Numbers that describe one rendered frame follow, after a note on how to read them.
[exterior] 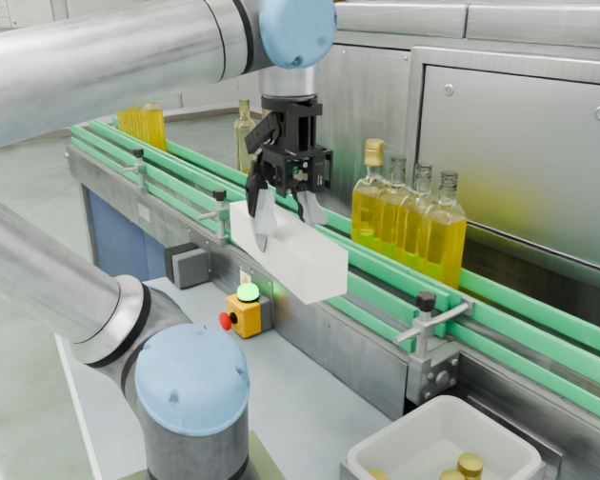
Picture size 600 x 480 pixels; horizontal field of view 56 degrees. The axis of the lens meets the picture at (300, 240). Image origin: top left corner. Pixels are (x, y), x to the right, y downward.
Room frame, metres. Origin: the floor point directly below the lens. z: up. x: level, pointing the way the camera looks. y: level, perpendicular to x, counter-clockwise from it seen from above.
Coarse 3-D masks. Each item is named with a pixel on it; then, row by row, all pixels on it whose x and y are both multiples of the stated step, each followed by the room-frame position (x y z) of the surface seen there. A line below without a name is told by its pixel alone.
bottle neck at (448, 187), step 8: (440, 176) 0.88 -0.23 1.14; (448, 176) 0.86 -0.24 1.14; (456, 176) 0.87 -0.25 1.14; (440, 184) 0.87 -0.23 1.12; (448, 184) 0.86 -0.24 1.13; (456, 184) 0.87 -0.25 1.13; (440, 192) 0.87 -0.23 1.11; (448, 192) 0.86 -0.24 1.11; (440, 200) 0.87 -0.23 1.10; (448, 200) 0.86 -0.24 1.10
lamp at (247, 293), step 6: (240, 288) 1.02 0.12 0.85; (246, 288) 1.02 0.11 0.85; (252, 288) 1.02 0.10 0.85; (240, 294) 1.01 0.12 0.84; (246, 294) 1.01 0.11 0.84; (252, 294) 1.01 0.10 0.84; (258, 294) 1.03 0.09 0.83; (240, 300) 1.01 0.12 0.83; (246, 300) 1.01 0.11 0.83; (252, 300) 1.01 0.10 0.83
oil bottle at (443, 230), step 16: (432, 208) 0.87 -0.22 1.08; (448, 208) 0.86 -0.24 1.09; (432, 224) 0.86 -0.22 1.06; (448, 224) 0.84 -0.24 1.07; (464, 224) 0.86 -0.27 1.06; (432, 240) 0.86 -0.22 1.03; (448, 240) 0.84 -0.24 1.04; (464, 240) 0.87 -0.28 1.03; (432, 256) 0.86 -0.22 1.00; (448, 256) 0.84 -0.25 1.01; (432, 272) 0.85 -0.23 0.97; (448, 272) 0.85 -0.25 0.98
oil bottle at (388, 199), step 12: (384, 192) 0.96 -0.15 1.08; (396, 192) 0.94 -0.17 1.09; (408, 192) 0.95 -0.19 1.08; (384, 204) 0.95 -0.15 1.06; (396, 204) 0.94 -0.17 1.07; (384, 216) 0.95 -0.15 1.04; (396, 216) 0.94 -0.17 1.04; (384, 228) 0.95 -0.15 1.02; (396, 228) 0.94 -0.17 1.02; (384, 240) 0.95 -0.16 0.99; (384, 252) 0.95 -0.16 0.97
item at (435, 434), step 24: (432, 408) 0.67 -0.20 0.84; (456, 408) 0.68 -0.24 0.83; (384, 432) 0.62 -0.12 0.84; (408, 432) 0.64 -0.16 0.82; (432, 432) 0.67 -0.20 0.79; (456, 432) 0.67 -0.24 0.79; (480, 432) 0.64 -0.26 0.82; (504, 432) 0.62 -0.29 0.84; (360, 456) 0.58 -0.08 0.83; (384, 456) 0.61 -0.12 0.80; (408, 456) 0.64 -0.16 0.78; (432, 456) 0.64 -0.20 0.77; (456, 456) 0.64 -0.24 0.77; (480, 456) 0.63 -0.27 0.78; (504, 456) 0.61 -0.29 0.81; (528, 456) 0.58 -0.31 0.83
